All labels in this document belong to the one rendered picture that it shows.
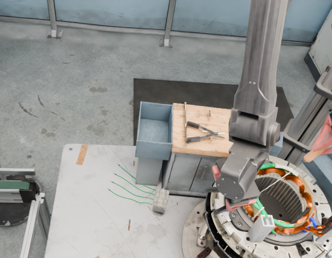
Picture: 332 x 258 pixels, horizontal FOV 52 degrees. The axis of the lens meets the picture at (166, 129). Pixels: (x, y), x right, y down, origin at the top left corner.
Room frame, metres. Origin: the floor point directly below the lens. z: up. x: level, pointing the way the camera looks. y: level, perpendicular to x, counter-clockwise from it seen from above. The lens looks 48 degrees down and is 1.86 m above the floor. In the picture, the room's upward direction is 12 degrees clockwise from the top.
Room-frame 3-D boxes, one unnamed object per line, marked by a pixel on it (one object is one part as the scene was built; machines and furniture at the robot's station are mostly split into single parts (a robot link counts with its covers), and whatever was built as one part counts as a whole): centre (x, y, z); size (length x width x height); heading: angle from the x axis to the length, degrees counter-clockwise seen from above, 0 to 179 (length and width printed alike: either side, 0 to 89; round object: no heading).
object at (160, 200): (0.60, -0.03, 0.80); 0.10 x 0.05 x 0.04; 177
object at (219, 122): (0.74, -0.12, 1.05); 0.20 x 0.19 x 0.02; 98
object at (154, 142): (0.72, 0.04, 0.92); 0.17 x 0.11 x 0.28; 8
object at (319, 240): (0.41, -0.42, 1.15); 0.03 x 0.02 x 0.12; 89
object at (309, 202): (0.50, -0.40, 1.12); 0.06 x 0.02 x 0.04; 7
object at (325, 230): (0.40, -0.40, 1.21); 0.04 x 0.04 x 0.03; 7
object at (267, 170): (0.57, -0.32, 1.12); 0.06 x 0.02 x 0.04; 97
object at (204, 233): (0.50, -0.19, 0.91); 0.02 x 0.02 x 0.21
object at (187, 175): (0.74, -0.12, 0.91); 0.19 x 0.19 x 0.26; 8
